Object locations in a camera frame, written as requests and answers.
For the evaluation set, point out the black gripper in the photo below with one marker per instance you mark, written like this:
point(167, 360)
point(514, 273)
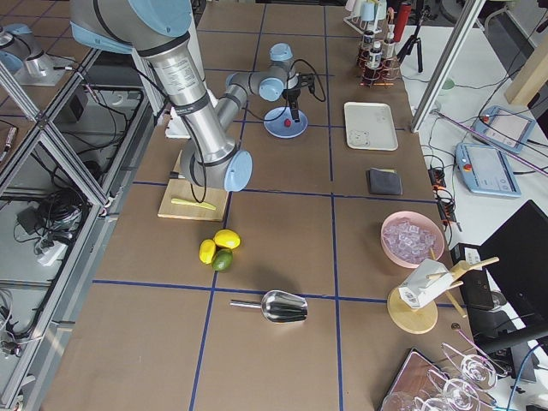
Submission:
point(293, 96)

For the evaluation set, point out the blue plastic plate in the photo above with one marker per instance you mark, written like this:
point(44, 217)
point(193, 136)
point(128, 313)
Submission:
point(280, 123)

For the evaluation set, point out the cream bear tray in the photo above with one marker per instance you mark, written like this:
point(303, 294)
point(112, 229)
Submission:
point(369, 126)

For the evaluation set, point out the grey folded cloth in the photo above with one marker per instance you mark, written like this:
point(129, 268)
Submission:
point(386, 182)

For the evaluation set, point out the yellow plastic knife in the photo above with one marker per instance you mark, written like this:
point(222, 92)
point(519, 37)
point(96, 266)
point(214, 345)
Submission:
point(183, 202)

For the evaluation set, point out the red cylinder bottle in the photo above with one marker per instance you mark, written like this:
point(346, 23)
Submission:
point(402, 17)

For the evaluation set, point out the wooden cutting board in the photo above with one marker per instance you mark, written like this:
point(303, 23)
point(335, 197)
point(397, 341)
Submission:
point(180, 188)

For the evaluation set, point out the yellow lemon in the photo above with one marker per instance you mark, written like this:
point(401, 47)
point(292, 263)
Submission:
point(207, 251)
point(227, 238)

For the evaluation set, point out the green lime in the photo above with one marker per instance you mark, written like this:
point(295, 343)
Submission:
point(222, 259)

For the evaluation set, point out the pink bowl of ice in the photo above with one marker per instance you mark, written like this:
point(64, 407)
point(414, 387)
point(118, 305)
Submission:
point(408, 238)

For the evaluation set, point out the blue teach pendant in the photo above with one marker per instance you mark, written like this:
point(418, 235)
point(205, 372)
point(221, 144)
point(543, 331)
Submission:
point(505, 128)
point(486, 171)

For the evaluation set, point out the steel ice scoop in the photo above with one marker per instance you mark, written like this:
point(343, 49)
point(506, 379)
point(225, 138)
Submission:
point(278, 306)

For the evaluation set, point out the white paper cup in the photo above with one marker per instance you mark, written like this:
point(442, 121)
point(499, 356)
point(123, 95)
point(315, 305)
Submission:
point(428, 281)

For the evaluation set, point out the wooden cup stand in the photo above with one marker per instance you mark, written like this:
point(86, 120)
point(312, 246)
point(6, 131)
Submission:
point(420, 321)

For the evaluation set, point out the black monitor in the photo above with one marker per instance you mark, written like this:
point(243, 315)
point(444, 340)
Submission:
point(520, 243)

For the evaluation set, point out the wine glass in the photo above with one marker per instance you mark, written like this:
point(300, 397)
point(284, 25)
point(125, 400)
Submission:
point(459, 393)
point(475, 366)

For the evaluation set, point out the copper wire bottle rack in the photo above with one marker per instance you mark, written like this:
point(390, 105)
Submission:
point(387, 75)

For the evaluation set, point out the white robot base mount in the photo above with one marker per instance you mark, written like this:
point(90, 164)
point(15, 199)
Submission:
point(175, 127)

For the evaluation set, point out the aluminium frame post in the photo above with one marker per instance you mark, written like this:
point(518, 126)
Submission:
point(456, 40)

